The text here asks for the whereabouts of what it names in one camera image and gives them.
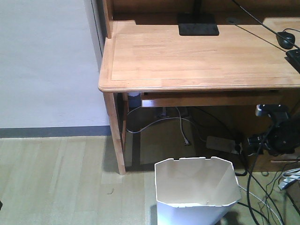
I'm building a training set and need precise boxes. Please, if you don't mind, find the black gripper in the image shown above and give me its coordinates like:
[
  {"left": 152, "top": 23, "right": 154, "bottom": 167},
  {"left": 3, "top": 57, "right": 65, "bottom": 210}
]
[{"left": 247, "top": 112, "right": 300, "bottom": 156}]

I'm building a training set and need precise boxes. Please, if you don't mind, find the white plastic trash bin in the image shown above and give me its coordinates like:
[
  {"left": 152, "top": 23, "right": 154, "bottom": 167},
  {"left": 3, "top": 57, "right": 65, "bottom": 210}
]
[{"left": 155, "top": 157, "right": 241, "bottom": 225}]

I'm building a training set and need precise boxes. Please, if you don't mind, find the white power strip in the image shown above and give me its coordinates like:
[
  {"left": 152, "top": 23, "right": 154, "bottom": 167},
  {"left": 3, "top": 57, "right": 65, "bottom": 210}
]
[{"left": 206, "top": 136, "right": 241, "bottom": 154}]

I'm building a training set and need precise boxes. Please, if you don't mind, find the black keyboard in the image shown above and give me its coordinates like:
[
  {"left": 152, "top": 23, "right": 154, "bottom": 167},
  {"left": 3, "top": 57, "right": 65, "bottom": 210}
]
[{"left": 285, "top": 49, "right": 300, "bottom": 69}]

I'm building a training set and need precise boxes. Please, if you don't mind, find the black computer mouse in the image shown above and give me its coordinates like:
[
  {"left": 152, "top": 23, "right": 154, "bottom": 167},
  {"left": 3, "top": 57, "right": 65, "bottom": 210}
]
[{"left": 276, "top": 31, "right": 295, "bottom": 50}]

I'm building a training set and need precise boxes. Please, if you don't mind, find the black monitor stand base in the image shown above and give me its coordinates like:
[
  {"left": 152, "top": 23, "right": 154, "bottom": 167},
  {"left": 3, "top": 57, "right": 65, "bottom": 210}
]
[{"left": 177, "top": 0, "right": 219, "bottom": 36}]

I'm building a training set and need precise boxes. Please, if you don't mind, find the blue white cylinder under desk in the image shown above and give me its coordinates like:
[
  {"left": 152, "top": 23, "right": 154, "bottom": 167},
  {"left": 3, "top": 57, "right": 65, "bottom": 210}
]
[{"left": 127, "top": 92, "right": 141, "bottom": 108}]

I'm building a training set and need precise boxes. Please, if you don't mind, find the wooden desk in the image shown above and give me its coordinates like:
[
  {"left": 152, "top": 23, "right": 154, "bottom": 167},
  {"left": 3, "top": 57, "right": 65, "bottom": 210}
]
[{"left": 98, "top": 0, "right": 300, "bottom": 175}]

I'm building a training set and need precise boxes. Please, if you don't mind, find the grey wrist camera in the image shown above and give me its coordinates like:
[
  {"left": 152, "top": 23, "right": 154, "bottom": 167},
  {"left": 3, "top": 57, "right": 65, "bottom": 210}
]
[{"left": 255, "top": 104, "right": 288, "bottom": 117}]

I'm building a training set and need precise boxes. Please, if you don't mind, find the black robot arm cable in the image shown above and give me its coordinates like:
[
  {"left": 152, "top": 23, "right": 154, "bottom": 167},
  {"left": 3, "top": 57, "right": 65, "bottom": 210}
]
[{"left": 246, "top": 124, "right": 275, "bottom": 225}]

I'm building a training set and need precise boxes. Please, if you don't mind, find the black cable on floor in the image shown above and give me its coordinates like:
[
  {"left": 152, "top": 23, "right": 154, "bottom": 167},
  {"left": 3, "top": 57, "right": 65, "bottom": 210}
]
[{"left": 235, "top": 150, "right": 300, "bottom": 225}]

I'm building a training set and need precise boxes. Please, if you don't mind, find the white cable under desk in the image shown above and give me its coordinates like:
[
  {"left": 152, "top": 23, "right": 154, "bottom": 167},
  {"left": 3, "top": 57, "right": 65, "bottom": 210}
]
[{"left": 126, "top": 106, "right": 207, "bottom": 146}]

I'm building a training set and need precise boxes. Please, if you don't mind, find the black cable across desk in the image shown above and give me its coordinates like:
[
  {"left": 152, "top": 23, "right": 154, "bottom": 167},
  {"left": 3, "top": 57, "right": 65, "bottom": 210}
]
[{"left": 232, "top": 0, "right": 300, "bottom": 50}]

